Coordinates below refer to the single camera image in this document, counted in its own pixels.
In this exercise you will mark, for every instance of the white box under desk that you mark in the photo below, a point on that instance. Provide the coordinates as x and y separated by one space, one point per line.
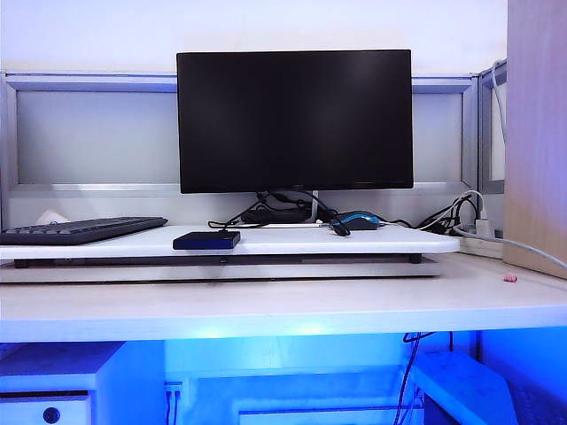
460 380

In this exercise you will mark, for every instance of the white riser board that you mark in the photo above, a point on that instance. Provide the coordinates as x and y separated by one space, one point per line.
310 243

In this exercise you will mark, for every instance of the black keyboard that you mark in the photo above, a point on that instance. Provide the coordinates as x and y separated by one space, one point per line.
80 230

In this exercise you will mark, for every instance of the silver partition frame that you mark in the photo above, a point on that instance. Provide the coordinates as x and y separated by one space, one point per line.
88 84

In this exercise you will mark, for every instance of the black power adapter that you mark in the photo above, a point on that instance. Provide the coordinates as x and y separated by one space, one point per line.
274 217

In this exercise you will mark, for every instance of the dark blue portable hard drive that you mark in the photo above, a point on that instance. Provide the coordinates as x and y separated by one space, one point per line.
206 241

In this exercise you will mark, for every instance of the white power strip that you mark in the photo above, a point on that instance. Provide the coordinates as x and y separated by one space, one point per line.
480 245

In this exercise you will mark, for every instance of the white plug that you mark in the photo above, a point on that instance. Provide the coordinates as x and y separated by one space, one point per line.
483 223

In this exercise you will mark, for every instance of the grey riser base board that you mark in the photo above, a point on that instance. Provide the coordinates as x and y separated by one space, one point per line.
221 271

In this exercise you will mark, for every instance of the silver monitor stand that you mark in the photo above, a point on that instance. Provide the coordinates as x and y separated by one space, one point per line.
313 208

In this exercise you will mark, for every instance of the small pink object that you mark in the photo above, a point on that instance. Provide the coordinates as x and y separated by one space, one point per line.
509 278

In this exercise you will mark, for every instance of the white drawer cabinet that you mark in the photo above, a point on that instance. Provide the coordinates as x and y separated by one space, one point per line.
44 358

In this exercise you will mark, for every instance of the light wooden cabinet panel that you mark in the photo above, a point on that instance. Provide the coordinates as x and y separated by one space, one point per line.
540 133

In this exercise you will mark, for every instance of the blue and black mouse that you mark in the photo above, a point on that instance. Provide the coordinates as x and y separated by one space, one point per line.
361 220

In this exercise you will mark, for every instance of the black computer monitor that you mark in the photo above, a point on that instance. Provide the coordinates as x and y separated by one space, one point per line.
292 119

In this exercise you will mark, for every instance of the white socket under desk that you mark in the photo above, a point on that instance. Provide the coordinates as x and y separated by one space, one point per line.
173 389

